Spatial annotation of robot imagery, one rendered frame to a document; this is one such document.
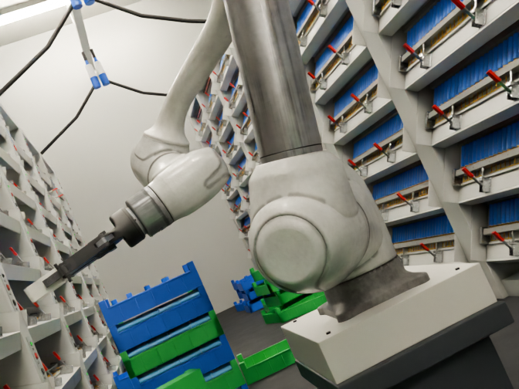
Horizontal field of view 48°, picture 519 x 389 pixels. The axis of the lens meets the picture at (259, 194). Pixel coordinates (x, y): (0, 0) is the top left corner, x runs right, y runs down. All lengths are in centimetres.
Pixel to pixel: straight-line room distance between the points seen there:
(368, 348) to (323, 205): 27
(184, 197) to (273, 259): 35
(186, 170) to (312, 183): 36
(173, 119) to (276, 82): 43
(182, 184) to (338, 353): 43
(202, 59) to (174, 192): 27
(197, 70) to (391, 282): 55
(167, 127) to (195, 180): 18
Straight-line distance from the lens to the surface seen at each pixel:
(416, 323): 101
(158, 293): 179
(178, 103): 126
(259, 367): 217
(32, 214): 307
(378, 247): 106
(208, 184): 115
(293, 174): 85
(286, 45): 91
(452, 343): 103
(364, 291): 105
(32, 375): 163
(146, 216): 113
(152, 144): 126
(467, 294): 105
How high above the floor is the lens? 46
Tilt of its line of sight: 4 degrees up
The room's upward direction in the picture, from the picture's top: 24 degrees counter-clockwise
